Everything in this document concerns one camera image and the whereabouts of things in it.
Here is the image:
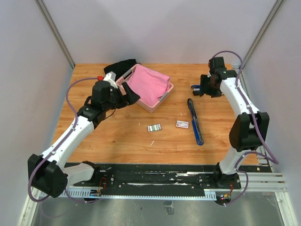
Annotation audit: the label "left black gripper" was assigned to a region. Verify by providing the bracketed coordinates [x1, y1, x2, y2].
[103, 81, 140, 111]

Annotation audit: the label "silver staple strips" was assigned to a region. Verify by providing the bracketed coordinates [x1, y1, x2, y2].
[147, 124, 162, 132]

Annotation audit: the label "red staple box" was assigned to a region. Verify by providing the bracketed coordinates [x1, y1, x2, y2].
[175, 120, 189, 129]

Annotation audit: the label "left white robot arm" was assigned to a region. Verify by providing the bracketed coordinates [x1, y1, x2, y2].
[28, 81, 140, 202]

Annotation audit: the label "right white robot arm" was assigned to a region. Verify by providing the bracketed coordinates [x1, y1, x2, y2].
[199, 56, 269, 188]

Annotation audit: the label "pink plastic basket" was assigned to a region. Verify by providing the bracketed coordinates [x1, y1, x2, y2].
[116, 64, 174, 113]

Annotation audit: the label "pink folded cloth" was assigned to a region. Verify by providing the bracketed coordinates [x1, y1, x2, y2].
[127, 64, 170, 106]

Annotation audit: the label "black folded cloth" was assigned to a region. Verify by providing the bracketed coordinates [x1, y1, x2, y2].
[103, 59, 138, 80]

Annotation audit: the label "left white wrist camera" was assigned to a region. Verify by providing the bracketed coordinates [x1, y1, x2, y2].
[97, 72, 118, 89]

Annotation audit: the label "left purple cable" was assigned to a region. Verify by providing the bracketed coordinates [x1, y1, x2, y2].
[27, 76, 105, 204]

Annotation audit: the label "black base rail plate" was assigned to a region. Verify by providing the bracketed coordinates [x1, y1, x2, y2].
[75, 163, 241, 199]

